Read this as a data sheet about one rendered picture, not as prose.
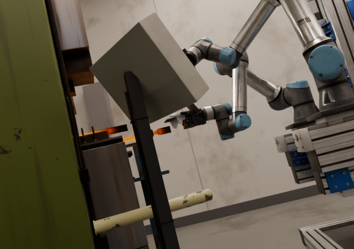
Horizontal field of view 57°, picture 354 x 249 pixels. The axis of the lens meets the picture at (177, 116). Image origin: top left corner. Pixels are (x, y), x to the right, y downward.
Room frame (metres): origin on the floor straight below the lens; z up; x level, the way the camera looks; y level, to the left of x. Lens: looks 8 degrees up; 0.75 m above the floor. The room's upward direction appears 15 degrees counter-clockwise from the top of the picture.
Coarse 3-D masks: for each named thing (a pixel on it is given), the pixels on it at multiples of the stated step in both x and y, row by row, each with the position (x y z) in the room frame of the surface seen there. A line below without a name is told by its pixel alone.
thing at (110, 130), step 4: (108, 128) 1.52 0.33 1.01; (112, 128) 1.54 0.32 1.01; (116, 128) 1.55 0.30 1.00; (120, 128) 1.55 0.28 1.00; (124, 128) 1.56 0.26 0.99; (92, 132) 1.51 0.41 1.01; (96, 132) 1.51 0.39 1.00; (108, 132) 1.52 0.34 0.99; (112, 132) 1.53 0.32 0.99; (116, 132) 1.54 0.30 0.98; (120, 132) 1.57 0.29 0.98
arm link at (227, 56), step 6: (210, 48) 1.33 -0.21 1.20; (216, 48) 1.32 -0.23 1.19; (222, 48) 1.31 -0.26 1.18; (228, 48) 1.31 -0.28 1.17; (210, 54) 1.33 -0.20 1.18; (216, 54) 1.32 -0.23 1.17; (222, 54) 1.31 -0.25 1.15; (228, 54) 1.30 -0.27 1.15; (234, 54) 1.33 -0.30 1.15; (210, 60) 1.36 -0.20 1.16; (216, 60) 1.34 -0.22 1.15; (222, 60) 1.32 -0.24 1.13; (228, 60) 1.31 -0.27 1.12; (234, 60) 1.36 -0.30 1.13
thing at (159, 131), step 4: (160, 128) 2.16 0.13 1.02; (164, 128) 2.17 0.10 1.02; (168, 128) 2.17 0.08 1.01; (156, 132) 2.15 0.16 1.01; (160, 132) 2.17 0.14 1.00; (164, 132) 2.17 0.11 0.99; (168, 132) 2.17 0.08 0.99; (132, 136) 2.13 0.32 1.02; (124, 140) 2.12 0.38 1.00; (128, 140) 2.13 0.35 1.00; (132, 140) 2.16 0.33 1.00
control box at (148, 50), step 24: (144, 24) 0.85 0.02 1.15; (120, 48) 0.94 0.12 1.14; (144, 48) 0.89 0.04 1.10; (168, 48) 0.89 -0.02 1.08; (96, 72) 1.08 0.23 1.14; (120, 72) 1.02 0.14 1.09; (144, 72) 0.96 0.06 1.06; (168, 72) 0.91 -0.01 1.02; (192, 72) 0.94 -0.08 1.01; (120, 96) 1.10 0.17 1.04; (144, 96) 1.03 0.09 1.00; (168, 96) 0.98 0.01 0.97; (192, 96) 0.92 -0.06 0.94
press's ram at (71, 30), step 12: (60, 0) 1.35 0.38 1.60; (72, 0) 1.36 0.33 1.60; (60, 12) 1.35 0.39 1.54; (72, 12) 1.36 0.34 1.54; (60, 24) 1.34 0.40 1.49; (72, 24) 1.36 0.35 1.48; (60, 36) 1.34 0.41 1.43; (72, 36) 1.35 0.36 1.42; (84, 36) 1.37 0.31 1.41; (72, 48) 1.35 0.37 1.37; (84, 48) 1.38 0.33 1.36
